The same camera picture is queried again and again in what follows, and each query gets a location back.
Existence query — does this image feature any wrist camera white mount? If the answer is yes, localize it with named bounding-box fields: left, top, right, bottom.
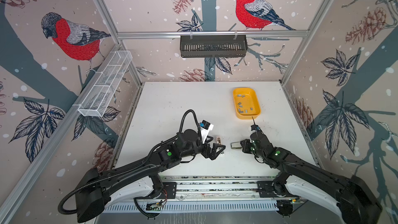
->
left=251, top=124, right=261, bottom=133
left=200, top=120, right=214, bottom=144

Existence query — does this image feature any yellow plastic tray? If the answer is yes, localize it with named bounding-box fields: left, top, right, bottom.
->
left=233, top=87, right=261, bottom=120

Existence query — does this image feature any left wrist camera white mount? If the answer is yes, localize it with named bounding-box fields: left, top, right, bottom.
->
left=200, top=120, right=214, bottom=144

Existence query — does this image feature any white wire mesh basket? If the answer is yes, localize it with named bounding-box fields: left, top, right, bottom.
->
left=78, top=50, right=132, bottom=117

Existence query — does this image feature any aluminium cage frame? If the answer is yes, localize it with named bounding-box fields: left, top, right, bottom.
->
left=0, top=0, right=347, bottom=218

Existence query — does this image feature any black hanging wire basket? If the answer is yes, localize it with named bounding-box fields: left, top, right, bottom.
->
left=180, top=35, right=248, bottom=58

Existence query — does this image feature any beige olive mini stapler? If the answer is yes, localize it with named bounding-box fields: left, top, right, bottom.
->
left=231, top=142, right=242, bottom=149

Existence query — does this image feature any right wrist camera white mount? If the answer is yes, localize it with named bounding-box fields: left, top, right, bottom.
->
left=251, top=124, right=261, bottom=133

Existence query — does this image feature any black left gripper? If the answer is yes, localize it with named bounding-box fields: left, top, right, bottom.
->
left=180, top=135, right=226, bottom=160

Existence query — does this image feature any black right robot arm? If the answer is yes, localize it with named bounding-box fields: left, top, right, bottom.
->
left=240, top=130, right=382, bottom=224

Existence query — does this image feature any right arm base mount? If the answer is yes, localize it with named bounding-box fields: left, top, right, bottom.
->
left=256, top=172, right=300, bottom=217

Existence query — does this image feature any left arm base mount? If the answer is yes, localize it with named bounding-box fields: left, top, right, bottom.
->
left=133, top=175, right=178, bottom=220

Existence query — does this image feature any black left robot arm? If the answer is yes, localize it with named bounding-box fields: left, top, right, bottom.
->
left=58, top=110, right=226, bottom=223

